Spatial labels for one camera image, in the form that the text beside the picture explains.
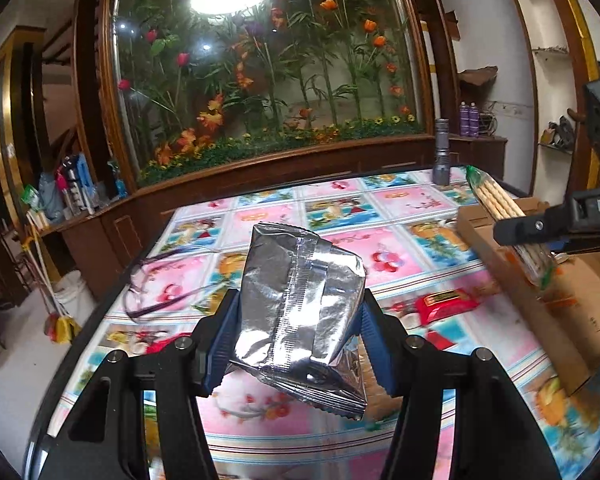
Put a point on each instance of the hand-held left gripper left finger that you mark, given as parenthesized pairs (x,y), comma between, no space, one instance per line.
(221,347)

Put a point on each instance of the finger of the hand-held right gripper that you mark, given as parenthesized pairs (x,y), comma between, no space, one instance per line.
(525,227)

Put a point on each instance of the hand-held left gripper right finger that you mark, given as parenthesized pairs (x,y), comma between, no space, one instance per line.
(380,355)

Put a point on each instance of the biscuit stick packet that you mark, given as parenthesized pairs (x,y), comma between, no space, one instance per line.
(495,197)

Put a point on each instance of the silver foil snack packet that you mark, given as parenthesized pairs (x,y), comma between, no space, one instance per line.
(295,305)

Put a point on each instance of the cardboard box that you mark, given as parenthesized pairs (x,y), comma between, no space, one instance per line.
(570,310)

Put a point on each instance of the red snack packet gold label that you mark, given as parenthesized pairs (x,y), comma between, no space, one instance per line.
(447,306)

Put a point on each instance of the dark eyeglasses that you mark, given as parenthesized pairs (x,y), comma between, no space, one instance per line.
(150,285)

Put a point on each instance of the grey flashlight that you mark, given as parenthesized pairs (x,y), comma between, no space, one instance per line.
(442,152)

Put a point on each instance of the purple spray can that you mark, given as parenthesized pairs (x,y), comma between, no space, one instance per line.
(463,120)
(474,120)

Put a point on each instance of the white bucket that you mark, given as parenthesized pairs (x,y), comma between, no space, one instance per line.
(72,297)

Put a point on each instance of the brown wooden slab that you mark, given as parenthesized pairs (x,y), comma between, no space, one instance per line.
(477,77)

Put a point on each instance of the broom with yellow red head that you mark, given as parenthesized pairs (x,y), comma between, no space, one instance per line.
(60,327)

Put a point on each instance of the cyan bottle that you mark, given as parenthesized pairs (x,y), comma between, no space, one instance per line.
(117,180)

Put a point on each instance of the blue white packet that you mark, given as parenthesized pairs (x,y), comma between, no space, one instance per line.
(84,180)

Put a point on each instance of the black white packet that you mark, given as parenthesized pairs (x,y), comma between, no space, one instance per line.
(69,185)

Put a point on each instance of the blue plastic bottle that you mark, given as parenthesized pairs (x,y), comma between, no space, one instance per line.
(51,200)

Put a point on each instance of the green packet on stick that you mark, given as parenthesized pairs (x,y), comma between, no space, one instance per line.
(30,197)

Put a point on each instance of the glass flower display case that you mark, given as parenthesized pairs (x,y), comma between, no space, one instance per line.
(280,85)

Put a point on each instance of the tools on wall shelf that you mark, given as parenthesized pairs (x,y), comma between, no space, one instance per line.
(560,132)

